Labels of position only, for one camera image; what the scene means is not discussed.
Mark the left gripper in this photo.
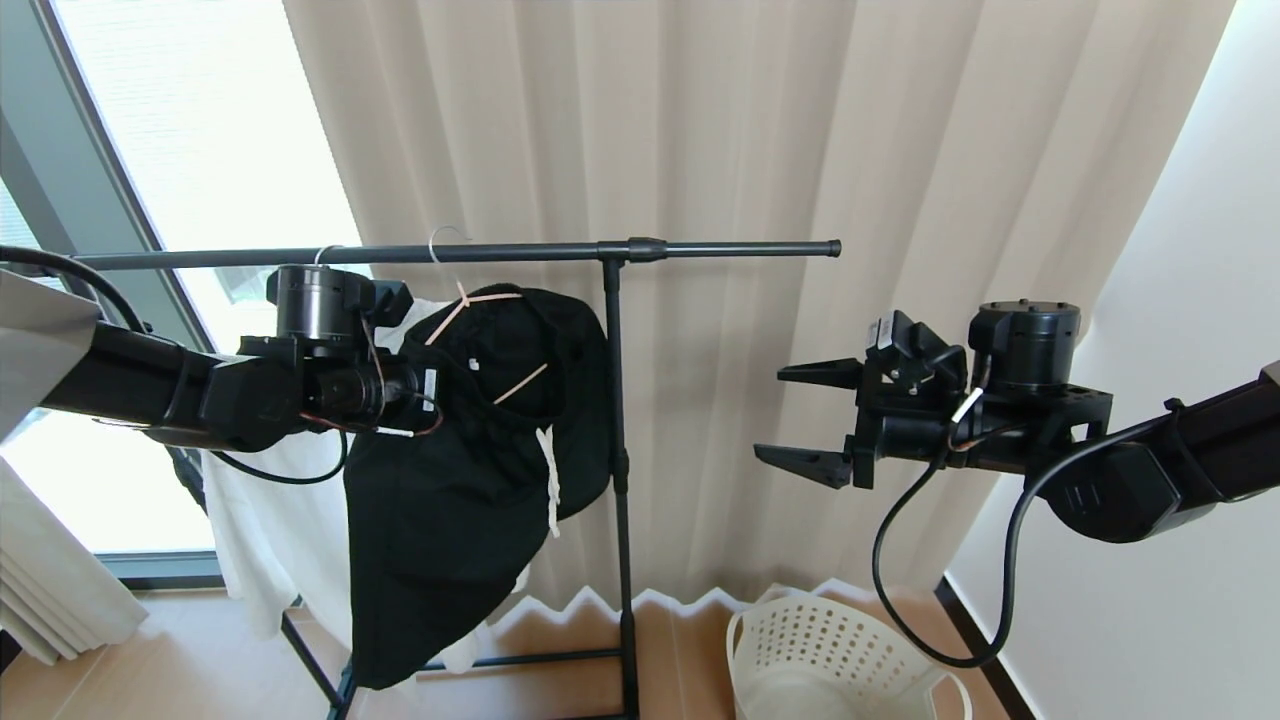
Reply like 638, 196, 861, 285
305, 362, 448, 423

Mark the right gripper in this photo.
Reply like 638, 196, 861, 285
752, 355, 1006, 493

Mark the black garment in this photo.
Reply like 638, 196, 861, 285
343, 285, 615, 693

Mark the white printed T-shirt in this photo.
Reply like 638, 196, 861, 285
200, 295, 533, 676

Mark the black clothes rack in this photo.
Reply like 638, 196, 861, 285
70, 237, 843, 720

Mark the white laundry basket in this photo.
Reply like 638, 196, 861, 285
725, 590, 974, 720

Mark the beige curtain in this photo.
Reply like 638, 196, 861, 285
283, 0, 1239, 613

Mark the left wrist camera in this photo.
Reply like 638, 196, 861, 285
368, 278, 415, 326

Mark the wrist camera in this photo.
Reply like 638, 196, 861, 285
368, 278, 415, 326
865, 308, 969, 398

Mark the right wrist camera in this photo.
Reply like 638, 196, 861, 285
865, 308, 969, 398

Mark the black cable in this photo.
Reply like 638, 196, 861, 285
870, 412, 1176, 671
0, 245, 353, 488

